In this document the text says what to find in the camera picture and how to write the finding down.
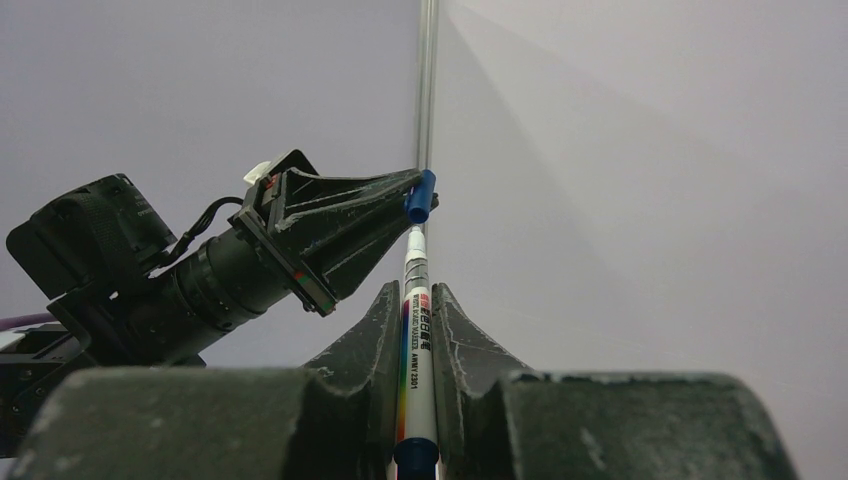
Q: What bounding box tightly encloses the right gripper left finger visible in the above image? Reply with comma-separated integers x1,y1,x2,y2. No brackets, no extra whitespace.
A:
6,281,401,479

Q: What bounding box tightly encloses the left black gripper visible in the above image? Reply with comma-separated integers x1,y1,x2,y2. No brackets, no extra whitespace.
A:
229,149,422,317

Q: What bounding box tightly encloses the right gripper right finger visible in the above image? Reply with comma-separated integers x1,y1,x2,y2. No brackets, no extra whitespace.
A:
433,283,797,479

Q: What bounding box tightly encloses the blue capped whiteboard marker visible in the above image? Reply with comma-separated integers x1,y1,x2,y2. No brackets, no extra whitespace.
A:
393,226,440,479

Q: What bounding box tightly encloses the blue marker cap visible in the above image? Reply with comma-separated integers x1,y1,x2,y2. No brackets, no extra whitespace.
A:
404,169,437,225

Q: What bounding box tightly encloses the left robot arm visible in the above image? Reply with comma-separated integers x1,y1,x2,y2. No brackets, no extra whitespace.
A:
1,150,425,458

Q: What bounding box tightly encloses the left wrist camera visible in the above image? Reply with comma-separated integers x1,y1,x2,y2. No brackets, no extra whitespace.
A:
243,161,273,186

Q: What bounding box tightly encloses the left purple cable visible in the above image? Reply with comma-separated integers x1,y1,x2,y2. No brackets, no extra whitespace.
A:
0,313,58,333

